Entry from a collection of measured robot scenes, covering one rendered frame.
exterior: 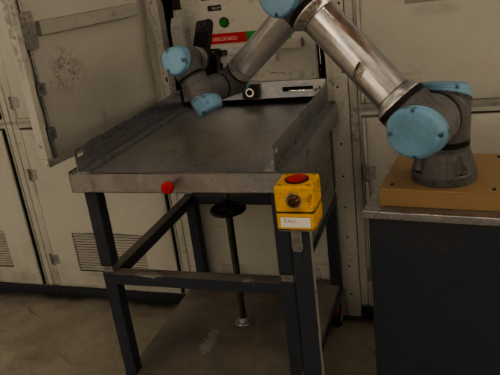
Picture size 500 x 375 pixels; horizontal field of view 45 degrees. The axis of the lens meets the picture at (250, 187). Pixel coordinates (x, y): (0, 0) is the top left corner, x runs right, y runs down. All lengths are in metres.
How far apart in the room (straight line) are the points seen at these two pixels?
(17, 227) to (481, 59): 2.01
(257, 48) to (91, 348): 1.41
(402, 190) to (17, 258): 1.97
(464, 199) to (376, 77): 0.34
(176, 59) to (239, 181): 0.35
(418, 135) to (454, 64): 0.75
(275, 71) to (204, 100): 0.61
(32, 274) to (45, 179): 0.51
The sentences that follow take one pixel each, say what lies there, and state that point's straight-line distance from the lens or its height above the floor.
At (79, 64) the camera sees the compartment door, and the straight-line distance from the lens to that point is 1.95.
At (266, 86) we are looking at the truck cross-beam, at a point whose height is 0.91.
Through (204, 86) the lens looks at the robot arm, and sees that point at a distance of 1.58.
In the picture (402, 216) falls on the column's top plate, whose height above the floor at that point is 0.74.
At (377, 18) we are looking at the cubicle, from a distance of 1.98.
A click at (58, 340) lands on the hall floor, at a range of 2.60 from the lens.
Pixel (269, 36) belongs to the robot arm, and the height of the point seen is 1.14.
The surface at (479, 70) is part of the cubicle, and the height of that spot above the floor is 0.93.
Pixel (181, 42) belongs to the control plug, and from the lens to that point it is 2.11.
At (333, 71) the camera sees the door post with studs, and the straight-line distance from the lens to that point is 2.04.
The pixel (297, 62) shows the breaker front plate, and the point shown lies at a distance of 2.11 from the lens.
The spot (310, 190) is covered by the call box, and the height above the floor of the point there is 0.89.
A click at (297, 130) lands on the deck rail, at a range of 1.66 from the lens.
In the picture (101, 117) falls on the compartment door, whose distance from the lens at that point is 2.02.
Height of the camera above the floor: 1.32
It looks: 20 degrees down
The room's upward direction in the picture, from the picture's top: 7 degrees counter-clockwise
